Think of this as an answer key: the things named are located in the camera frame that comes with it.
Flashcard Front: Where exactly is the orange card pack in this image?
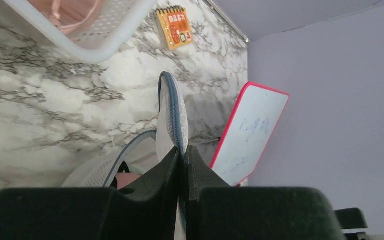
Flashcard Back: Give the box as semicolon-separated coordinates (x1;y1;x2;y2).
155;5;194;51

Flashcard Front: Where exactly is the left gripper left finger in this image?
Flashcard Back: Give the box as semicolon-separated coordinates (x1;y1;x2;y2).
0;147;181;240

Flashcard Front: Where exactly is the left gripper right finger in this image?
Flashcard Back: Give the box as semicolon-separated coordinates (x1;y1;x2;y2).
183;146;345;240

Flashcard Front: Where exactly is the pink satin bra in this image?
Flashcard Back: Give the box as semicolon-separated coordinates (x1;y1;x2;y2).
28;0;109;37

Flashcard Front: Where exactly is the dusty pink black-trimmed bra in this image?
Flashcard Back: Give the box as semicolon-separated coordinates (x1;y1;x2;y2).
109;161;141;190

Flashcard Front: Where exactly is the white plastic basket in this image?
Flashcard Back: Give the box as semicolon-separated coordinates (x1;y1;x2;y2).
4;0;157;64

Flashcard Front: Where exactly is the pink framed whiteboard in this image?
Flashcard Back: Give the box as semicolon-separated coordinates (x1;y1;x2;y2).
210;82;290;187

